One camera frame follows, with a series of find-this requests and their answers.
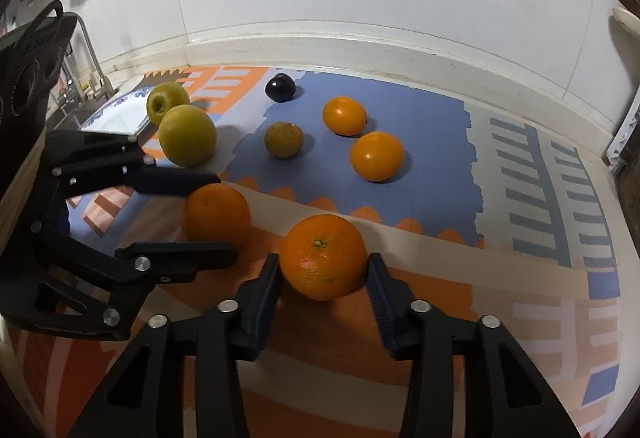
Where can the dark purple plum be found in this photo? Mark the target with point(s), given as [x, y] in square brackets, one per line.
[279, 87]

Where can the patterned orange blue mat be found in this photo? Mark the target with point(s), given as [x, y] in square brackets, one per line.
[425, 198]

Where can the blue and white plate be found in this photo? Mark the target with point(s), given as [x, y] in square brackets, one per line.
[115, 117]

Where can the large green apple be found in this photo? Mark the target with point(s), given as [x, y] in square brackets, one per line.
[187, 135]

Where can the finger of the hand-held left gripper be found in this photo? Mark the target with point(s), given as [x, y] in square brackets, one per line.
[190, 258]
[170, 182]

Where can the small brownish green fruit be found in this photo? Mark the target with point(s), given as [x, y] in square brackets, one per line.
[283, 139]

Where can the large orange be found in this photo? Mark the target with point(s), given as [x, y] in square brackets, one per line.
[322, 258]

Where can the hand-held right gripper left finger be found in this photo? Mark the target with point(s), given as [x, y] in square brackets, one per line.
[260, 305]

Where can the metal faucet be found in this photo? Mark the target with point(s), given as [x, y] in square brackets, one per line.
[90, 50]

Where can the white plastic rack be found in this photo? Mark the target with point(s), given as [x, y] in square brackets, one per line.
[627, 130]

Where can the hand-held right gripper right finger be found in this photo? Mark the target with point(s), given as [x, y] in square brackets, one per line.
[382, 305]

